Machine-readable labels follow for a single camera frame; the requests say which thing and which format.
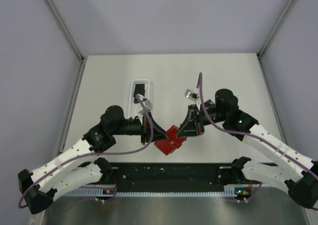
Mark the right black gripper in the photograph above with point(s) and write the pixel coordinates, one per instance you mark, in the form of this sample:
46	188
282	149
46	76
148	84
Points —
193	124

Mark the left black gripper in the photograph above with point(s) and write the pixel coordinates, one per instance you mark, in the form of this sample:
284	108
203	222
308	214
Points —
153	131

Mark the red leather card holder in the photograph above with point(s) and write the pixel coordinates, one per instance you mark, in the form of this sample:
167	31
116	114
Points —
172	143

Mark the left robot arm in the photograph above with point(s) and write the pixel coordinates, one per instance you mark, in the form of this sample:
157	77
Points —
84	162

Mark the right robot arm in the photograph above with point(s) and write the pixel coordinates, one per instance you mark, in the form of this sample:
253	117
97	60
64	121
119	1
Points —
293	173

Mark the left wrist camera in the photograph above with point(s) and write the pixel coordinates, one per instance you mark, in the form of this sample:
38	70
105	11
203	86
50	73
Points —
145	104

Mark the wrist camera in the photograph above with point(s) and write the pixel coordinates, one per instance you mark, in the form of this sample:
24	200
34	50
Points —
193	95
145	104

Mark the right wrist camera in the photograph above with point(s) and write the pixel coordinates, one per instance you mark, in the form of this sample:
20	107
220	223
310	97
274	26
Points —
193	95

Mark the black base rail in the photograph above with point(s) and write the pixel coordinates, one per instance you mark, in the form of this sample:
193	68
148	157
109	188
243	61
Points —
170	177

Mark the white cable duct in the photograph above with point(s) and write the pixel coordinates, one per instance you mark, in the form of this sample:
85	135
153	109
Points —
226	191

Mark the left aluminium frame post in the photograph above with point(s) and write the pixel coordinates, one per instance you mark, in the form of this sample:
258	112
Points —
64	29

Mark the aluminium frame post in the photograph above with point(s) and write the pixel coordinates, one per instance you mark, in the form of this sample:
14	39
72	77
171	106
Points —
276	27
64	29

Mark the right aluminium frame post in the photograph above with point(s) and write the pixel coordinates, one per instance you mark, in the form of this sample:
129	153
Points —
276	27

